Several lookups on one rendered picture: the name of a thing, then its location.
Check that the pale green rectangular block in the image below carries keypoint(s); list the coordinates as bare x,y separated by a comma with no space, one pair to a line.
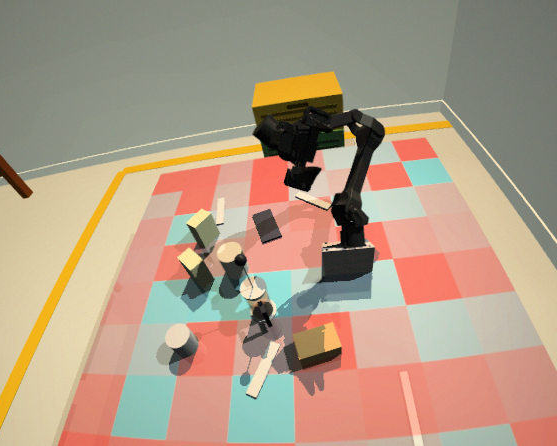
203,228
196,268

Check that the brown rectangular block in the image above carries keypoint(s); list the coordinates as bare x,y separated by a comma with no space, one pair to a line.
317,343

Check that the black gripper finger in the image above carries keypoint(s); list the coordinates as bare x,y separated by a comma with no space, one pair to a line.
318,123
305,174

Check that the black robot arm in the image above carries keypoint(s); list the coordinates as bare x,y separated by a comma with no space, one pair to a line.
347,205

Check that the cream flat bar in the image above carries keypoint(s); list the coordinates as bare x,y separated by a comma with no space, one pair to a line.
264,366
220,211
313,200

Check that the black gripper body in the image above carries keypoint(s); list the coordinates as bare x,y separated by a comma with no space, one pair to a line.
304,149

